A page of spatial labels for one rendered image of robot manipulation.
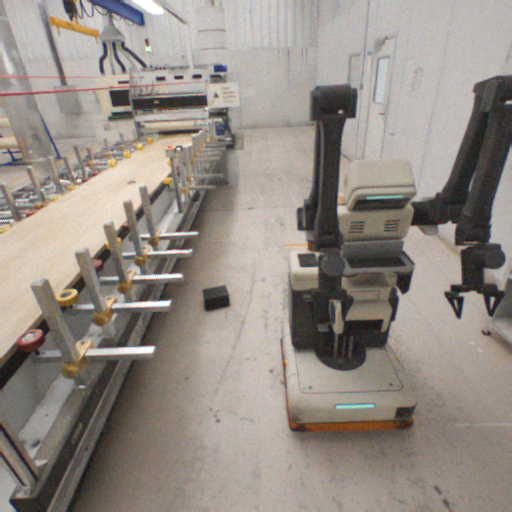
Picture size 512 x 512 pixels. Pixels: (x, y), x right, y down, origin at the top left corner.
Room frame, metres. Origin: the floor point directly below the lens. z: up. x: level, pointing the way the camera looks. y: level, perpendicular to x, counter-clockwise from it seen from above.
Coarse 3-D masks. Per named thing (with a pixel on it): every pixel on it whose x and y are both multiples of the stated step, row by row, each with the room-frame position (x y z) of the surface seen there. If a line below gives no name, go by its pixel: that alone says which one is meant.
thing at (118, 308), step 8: (120, 304) 1.12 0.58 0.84; (128, 304) 1.12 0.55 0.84; (136, 304) 1.11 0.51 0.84; (144, 304) 1.11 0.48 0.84; (152, 304) 1.11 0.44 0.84; (160, 304) 1.10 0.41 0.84; (168, 304) 1.10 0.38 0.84; (72, 312) 1.10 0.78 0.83; (80, 312) 1.10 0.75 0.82; (88, 312) 1.10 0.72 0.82; (120, 312) 1.10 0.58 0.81; (128, 312) 1.10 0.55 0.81; (136, 312) 1.09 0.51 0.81; (144, 312) 1.09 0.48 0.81
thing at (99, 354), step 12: (96, 348) 0.88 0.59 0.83; (108, 348) 0.87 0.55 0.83; (120, 348) 0.87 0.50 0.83; (132, 348) 0.87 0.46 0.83; (144, 348) 0.87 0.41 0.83; (36, 360) 0.85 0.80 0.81; (48, 360) 0.85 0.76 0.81; (60, 360) 0.85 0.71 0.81; (96, 360) 0.85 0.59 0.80; (108, 360) 0.85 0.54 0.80
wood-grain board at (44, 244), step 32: (128, 160) 3.79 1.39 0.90; (160, 160) 3.69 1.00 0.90; (96, 192) 2.58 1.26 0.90; (128, 192) 2.53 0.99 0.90; (32, 224) 1.95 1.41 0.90; (64, 224) 1.92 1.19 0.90; (96, 224) 1.89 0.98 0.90; (0, 256) 1.51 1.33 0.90; (32, 256) 1.49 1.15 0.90; (64, 256) 1.47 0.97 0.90; (96, 256) 1.48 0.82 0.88; (0, 288) 1.20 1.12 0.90; (64, 288) 1.17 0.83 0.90; (0, 320) 0.97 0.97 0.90; (32, 320) 0.96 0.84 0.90; (0, 352) 0.80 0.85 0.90
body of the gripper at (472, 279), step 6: (462, 270) 0.81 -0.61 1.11; (468, 270) 0.80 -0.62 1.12; (474, 270) 0.79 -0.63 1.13; (480, 270) 0.79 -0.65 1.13; (462, 276) 0.81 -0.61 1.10; (468, 276) 0.79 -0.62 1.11; (474, 276) 0.78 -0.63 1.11; (480, 276) 0.78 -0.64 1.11; (462, 282) 0.80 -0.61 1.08; (468, 282) 0.78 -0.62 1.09; (474, 282) 0.77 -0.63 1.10; (480, 282) 0.77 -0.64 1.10; (462, 288) 0.76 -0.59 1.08; (468, 288) 0.76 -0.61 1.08; (474, 288) 0.76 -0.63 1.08; (480, 288) 0.76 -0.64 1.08
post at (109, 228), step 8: (104, 224) 1.31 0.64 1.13; (112, 224) 1.32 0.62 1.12; (104, 232) 1.31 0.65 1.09; (112, 232) 1.31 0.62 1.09; (112, 240) 1.31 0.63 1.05; (112, 248) 1.31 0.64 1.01; (120, 248) 1.34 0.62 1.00; (112, 256) 1.31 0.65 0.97; (120, 256) 1.31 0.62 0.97; (120, 264) 1.31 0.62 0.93; (120, 272) 1.31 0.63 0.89; (120, 280) 1.31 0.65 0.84; (128, 280) 1.32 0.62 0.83; (128, 296) 1.31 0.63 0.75
